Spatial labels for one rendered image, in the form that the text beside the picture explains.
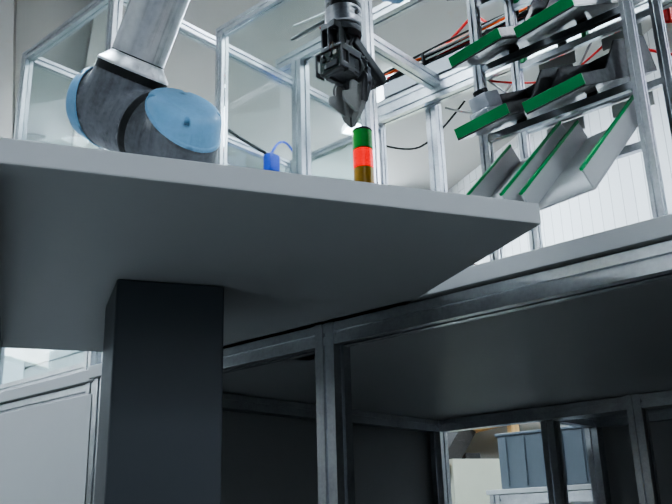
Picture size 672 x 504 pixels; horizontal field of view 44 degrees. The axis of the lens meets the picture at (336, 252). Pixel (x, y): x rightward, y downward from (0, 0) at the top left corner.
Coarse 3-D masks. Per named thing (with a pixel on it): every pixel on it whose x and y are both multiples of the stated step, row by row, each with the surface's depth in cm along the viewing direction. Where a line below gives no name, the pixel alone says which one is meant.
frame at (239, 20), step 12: (264, 0) 250; (276, 0) 246; (252, 12) 253; (228, 24) 260; (240, 24) 257; (216, 36) 263; (216, 48) 262; (216, 60) 260; (216, 72) 259; (216, 84) 258; (216, 96) 256
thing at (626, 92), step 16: (480, 0) 180; (496, 0) 179; (528, 0) 193; (608, 16) 158; (640, 16) 173; (560, 32) 165; (576, 32) 163; (608, 32) 177; (528, 48) 169; (544, 48) 168; (560, 48) 184; (576, 48) 183; (496, 64) 174; (528, 64) 189; (656, 80) 167; (592, 96) 157; (608, 96) 155; (624, 96) 171; (560, 112) 161; (576, 112) 178; (512, 128) 167; (528, 128) 166; (544, 128) 184
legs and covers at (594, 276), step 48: (480, 288) 131; (528, 288) 126; (576, 288) 120; (288, 336) 157; (336, 336) 149; (384, 336) 144; (96, 384) 196; (336, 384) 147; (96, 432) 193; (240, 432) 228; (288, 432) 242; (336, 432) 144; (384, 432) 275; (432, 432) 291; (240, 480) 224; (288, 480) 237; (336, 480) 141; (384, 480) 269; (432, 480) 287
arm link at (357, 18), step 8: (328, 8) 168; (336, 8) 167; (344, 8) 167; (352, 8) 168; (360, 8) 170; (328, 16) 168; (336, 16) 167; (344, 16) 166; (352, 16) 167; (360, 16) 169; (360, 24) 168
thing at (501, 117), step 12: (540, 72) 164; (552, 72) 167; (540, 84) 163; (504, 96) 176; (516, 96) 179; (528, 96) 181; (504, 108) 154; (516, 108) 155; (480, 120) 158; (492, 120) 156; (504, 120) 159; (516, 120) 166; (456, 132) 163; (468, 132) 161; (480, 132) 163
